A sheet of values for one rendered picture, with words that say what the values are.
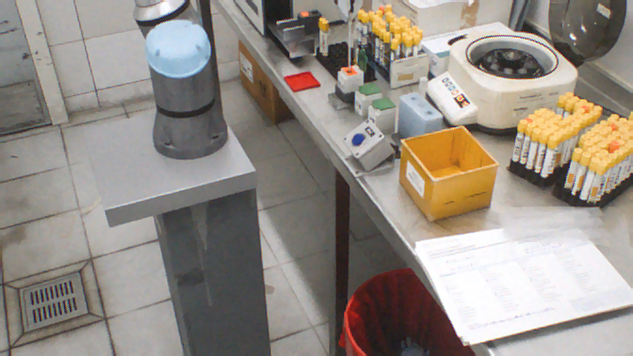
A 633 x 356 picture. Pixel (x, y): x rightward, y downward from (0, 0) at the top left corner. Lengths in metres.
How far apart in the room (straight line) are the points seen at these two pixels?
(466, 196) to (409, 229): 0.12
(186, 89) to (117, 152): 0.22
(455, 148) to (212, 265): 0.58
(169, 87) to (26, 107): 2.01
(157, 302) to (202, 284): 0.81
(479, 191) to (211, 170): 0.50
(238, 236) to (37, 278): 1.21
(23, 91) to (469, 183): 2.35
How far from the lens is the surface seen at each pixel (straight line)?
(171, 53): 1.27
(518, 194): 1.36
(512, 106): 1.48
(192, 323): 1.63
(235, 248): 1.50
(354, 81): 1.54
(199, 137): 1.34
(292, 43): 1.71
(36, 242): 2.71
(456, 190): 1.25
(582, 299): 1.17
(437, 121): 1.37
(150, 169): 1.35
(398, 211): 1.28
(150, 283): 2.42
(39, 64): 3.18
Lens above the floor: 1.72
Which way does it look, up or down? 39 degrees down
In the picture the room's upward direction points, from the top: 1 degrees counter-clockwise
